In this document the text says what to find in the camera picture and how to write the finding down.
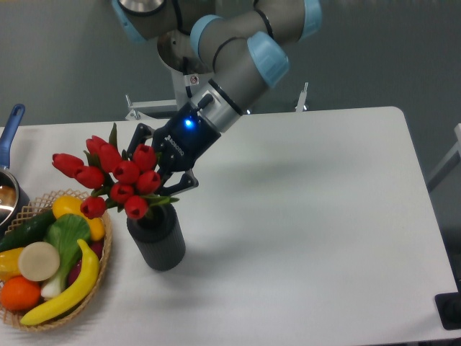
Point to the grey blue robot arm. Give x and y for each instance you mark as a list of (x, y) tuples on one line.
[(244, 54)]

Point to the white furniture leg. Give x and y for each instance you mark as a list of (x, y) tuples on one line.
[(448, 162)]

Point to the blue handled saucepan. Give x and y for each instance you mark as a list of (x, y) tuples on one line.
[(13, 197)]

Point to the green cucumber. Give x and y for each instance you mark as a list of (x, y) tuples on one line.
[(30, 231)]

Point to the woven wicker basket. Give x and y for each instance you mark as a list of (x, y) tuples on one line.
[(33, 208)]

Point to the yellow squash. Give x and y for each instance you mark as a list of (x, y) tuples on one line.
[(70, 204)]

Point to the black device at edge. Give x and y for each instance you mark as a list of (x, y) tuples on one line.
[(448, 307)]

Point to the yellow bell pepper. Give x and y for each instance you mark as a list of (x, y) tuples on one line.
[(9, 263)]

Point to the orange fruit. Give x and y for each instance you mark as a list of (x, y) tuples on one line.
[(20, 294)]

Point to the beige round slice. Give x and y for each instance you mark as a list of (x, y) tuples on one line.
[(39, 261)]

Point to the red tulip bouquet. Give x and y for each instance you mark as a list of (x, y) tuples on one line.
[(117, 179)]

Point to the green bok choy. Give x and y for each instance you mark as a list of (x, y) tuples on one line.
[(63, 235)]

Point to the purple red vegetable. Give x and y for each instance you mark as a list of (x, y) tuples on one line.
[(97, 248)]

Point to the dark grey ribbed vase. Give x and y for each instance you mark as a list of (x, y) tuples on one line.
[(159, 239)]

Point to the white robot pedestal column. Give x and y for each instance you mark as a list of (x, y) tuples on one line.
[(188, 73)]

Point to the yellow banana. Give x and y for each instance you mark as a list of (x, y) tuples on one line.
[(71, 296)]

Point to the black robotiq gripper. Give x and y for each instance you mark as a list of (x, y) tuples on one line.
[(180, 142)]

